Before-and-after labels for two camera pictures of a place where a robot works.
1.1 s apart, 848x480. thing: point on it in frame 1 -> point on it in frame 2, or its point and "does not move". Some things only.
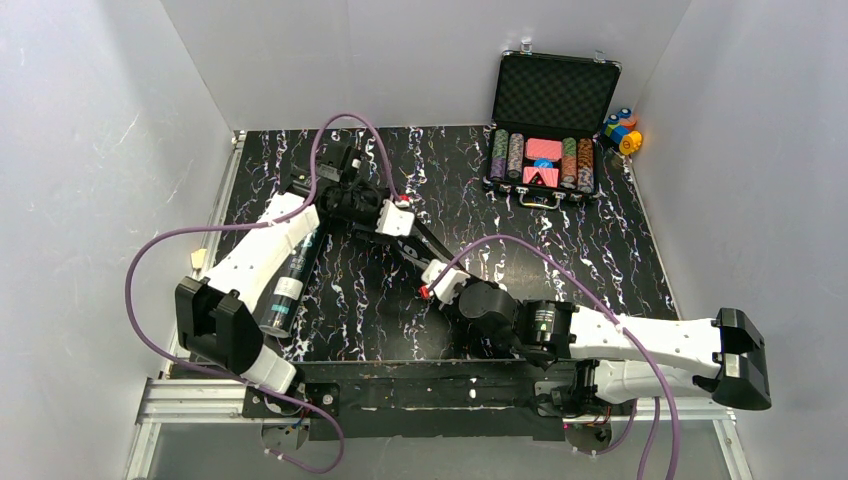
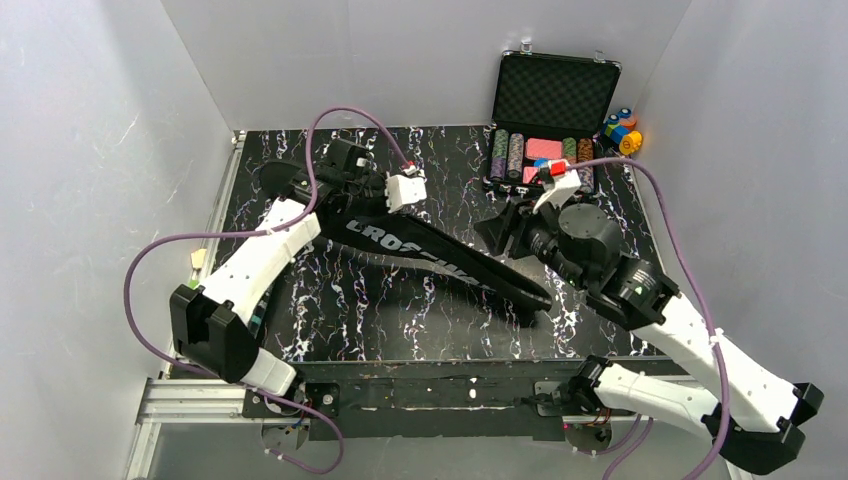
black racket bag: (486, 321) -> (420, 244)
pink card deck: (537, 148) does not move
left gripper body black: (400, 241) does not move
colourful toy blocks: (619, 132) does not move
